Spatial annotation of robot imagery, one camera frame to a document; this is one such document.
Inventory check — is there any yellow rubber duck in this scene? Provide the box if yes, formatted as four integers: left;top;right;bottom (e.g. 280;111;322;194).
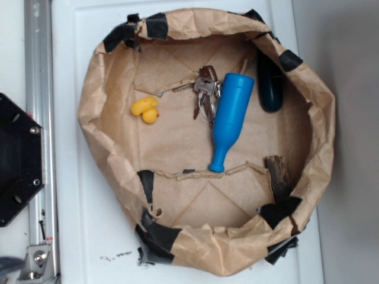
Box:
130;96;159;124

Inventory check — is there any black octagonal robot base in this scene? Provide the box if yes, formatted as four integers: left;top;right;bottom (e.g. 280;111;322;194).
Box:
0;93;44;227

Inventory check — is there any brown paper bag tray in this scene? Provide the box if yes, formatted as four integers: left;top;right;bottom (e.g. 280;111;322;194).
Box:
78;8;335;276

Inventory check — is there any bunch of metal keys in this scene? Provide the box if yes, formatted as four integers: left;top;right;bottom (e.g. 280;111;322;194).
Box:
172;65;221;127

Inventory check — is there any blue plastic bottle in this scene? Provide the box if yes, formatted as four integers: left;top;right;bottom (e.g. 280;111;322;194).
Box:
208;73;255;173

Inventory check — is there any dark wood piece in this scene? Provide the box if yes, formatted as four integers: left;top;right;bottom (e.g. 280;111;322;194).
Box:
265;155;293;203

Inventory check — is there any dark green oblong object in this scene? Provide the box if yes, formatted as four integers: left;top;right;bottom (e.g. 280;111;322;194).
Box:
257;51;284;112

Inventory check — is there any white plastic board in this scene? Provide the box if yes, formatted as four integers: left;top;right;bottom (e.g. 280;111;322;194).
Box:
52;1;323;283

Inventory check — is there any metal corner bracket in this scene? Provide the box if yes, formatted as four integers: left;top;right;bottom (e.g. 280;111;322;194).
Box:
17;244;54;283

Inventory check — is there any aluminium rail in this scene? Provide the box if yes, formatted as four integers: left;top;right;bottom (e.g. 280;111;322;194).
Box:
24;1;61;283

